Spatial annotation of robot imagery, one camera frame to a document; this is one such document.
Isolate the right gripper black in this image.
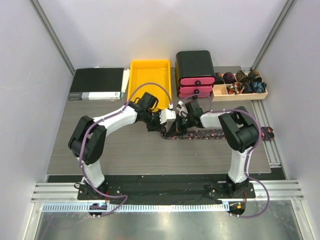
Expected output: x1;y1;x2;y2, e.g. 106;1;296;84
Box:
166;113;194;138

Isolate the purple cable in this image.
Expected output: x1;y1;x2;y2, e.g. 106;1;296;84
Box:
177;93;270;220
78;81;174;217

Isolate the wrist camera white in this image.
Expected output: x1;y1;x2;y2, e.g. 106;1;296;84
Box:
159;108;176;125
176;101;188;117

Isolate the white slotted cable duct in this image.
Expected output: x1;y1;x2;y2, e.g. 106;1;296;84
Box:
42;201;230;213

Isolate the wooden compartment box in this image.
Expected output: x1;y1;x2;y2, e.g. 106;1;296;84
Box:
212;70;268;102

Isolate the dark patterned necktie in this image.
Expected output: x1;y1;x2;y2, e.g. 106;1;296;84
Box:
161;126;275;141

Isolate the rolled orange dark tie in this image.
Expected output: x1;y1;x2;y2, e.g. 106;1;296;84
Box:
248;69;262;81

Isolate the white teal pen box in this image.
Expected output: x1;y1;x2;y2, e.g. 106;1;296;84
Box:
120;68;130;99

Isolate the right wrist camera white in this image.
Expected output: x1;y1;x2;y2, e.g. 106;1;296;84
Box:
176;101;188;117

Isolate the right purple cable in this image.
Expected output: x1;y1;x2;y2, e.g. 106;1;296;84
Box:
177;93;270;220

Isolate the rolled floral tie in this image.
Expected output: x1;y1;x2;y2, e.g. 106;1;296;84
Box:
226;82;241;95

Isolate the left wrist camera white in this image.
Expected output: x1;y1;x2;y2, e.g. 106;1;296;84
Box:
159;108;176;125

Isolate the yellow plastic tray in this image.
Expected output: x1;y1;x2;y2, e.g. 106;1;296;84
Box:
127;59;173;112

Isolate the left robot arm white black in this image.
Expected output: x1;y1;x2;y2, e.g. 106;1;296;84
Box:
68;92;163;200

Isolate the black binder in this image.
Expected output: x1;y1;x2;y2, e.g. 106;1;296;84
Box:
68;67;125;101

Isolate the rolled blue tie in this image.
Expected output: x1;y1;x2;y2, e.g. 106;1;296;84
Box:
250;81;267;94

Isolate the rolled navy tie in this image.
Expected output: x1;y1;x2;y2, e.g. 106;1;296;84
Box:
240;81;253;94

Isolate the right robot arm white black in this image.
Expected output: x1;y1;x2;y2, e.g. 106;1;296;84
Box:
161;100;261;198

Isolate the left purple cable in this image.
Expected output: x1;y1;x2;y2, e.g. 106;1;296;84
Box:
78;81;174;217

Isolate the black pink drawer unit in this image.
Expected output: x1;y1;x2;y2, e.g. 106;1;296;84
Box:
175;50;216;99

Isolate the rolled brown patterned tie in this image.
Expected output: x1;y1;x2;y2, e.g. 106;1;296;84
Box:
235;70;250;84

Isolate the rolled red patterned tie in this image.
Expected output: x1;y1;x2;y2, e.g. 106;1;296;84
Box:
223;72;237;84

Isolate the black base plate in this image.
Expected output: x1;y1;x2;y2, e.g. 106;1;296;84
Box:
74;174;256;206

